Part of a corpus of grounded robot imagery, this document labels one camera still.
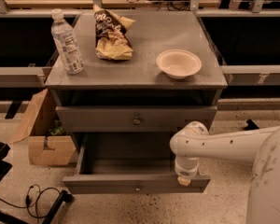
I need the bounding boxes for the black stand leg right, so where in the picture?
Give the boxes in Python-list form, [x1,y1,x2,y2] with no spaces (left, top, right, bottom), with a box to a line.
[245,119,259,131]

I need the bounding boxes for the brown cardboard box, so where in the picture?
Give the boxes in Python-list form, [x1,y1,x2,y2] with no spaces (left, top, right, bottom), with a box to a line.
[10,89,76,166]

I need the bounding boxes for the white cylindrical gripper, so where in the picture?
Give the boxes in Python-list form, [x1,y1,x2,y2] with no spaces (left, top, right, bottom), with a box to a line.
[175,156,199,187]

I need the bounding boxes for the yellow black chip bag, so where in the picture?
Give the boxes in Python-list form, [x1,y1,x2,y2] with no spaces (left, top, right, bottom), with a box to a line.
[93,5,135,61]

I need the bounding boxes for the grey drawer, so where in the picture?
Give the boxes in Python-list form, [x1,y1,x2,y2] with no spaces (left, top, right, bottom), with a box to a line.
[63,133,210,194]
[56,105,217,133]

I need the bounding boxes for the white paper bowl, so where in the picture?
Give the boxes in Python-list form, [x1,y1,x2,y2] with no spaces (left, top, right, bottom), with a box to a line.
[156,49,202,79]

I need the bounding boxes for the grey top drawer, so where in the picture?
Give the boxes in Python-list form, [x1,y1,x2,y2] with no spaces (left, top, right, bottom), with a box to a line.
[56,105,217,133]

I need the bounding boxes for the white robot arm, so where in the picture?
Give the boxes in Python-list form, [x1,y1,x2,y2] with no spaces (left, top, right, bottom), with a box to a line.
[170,121,280,224]

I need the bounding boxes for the clear plastic water bottle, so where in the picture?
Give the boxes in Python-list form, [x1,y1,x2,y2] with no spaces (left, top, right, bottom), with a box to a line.
[51,8,83,75]

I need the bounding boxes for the grey drawer cabinet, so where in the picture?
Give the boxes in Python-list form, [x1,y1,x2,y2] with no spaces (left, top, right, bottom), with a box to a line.
[44,10,229,173]

